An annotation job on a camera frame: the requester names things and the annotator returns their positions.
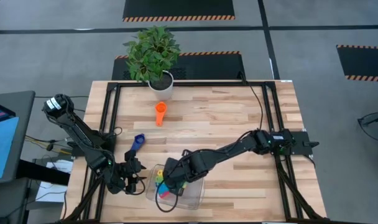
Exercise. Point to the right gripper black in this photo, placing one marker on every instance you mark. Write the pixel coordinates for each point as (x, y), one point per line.
(176, 174)

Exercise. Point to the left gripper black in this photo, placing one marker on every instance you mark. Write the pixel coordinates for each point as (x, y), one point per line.
(127, 172)

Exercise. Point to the green measuring cup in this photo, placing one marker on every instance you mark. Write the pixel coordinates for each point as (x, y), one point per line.
(158, 181)

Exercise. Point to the red measuring cup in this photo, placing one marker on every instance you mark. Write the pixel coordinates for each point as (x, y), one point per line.
(164, 194)

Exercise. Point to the clear plastic basket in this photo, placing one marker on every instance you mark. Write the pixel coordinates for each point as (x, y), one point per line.
(195, 199)

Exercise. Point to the small dark blue measuring cup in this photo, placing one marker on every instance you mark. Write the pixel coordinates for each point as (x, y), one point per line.
(139, 139)

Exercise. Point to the orange measuring cup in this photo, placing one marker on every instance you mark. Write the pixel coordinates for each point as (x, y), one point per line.
(160, 109)

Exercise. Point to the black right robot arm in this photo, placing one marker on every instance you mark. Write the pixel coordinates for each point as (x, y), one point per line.
(232, 149)

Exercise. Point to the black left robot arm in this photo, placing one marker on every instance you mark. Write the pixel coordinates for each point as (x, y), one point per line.
(80, 133)

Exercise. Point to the white paper sheet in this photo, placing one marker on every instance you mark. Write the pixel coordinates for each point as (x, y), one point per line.
(52, 189)

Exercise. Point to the black beam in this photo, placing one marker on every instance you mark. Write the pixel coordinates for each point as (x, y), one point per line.
(43, 174)

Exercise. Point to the black floor mat striped edge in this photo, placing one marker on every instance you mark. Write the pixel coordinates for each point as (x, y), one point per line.
(176, 7)
(363, 62)
(207, 67)

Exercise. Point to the green plant in white pot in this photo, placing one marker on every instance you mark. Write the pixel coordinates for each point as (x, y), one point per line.
(151, 56)

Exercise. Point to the grey side desk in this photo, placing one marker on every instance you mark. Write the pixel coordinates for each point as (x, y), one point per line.
(24, 105)

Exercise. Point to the dark grey cabinet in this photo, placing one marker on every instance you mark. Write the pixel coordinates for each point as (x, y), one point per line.
(5, 202)

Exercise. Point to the blue sheet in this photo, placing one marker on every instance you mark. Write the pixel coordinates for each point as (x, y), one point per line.
(2, 146)

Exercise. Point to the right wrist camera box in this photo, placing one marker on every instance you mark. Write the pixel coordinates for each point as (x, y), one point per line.
(178, 192)

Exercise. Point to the black metal table frame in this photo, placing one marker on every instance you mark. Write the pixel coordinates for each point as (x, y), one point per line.
(207, 84)

